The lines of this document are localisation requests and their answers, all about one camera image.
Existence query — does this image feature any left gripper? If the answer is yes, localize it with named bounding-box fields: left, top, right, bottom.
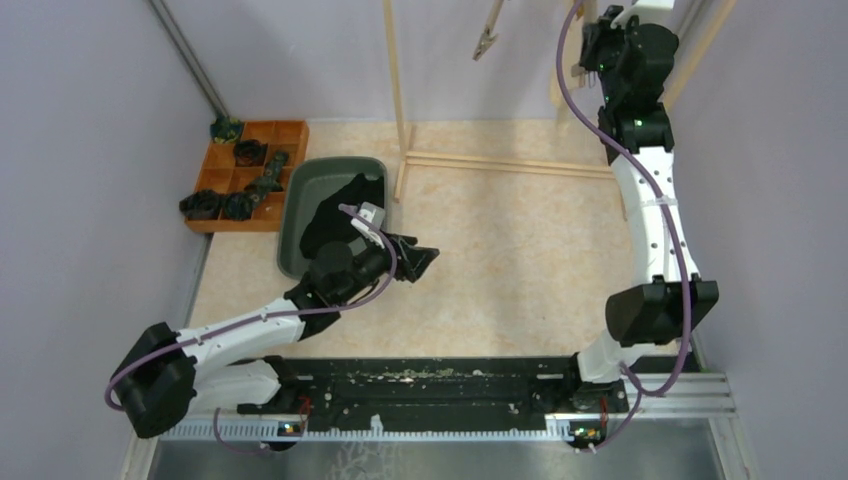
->
left=335, top=229, right=440, bottom=306

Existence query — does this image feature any beige clip hanger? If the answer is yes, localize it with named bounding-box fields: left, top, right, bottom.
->
left=549, top=0, right=597, bottom=109

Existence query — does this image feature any black garment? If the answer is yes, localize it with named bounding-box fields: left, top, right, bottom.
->
left=299, top=173, right=385, bottom=260

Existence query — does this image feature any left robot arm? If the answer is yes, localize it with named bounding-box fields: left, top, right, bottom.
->
left=104, top=234, right=440, bottom=438

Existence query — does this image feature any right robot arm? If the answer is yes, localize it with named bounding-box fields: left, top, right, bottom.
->
left=563, top=1, right=719, bottom=412

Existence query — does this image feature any dark green plastic bin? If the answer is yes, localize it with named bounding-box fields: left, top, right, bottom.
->
left=277, top=156, right=390, bottom=279

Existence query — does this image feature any orange compartment tray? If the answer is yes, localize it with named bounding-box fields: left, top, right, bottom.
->
left=184, top=120, right=310, bottom=233

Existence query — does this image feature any wooden clothes rack frame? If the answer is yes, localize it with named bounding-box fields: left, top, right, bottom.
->
left=381, top=0, right=740, bottom=223

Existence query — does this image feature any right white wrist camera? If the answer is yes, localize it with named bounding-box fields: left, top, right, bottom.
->
left=631, top=0, right=675, bottom=12

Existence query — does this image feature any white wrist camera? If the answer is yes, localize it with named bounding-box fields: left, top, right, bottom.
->
left=631, top=0, right=675, bottom=12
left=351, top=202, right=385, bottom=245

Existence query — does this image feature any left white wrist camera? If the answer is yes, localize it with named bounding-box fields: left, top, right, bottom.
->
left=351, top=202, right=385, bottom=245

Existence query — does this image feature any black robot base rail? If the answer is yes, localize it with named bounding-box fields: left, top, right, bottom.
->
left=255, top=356, right=629, bottom=433

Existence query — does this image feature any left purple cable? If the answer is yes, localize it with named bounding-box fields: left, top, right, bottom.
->
left=103, top=203, right=400, bottom=456

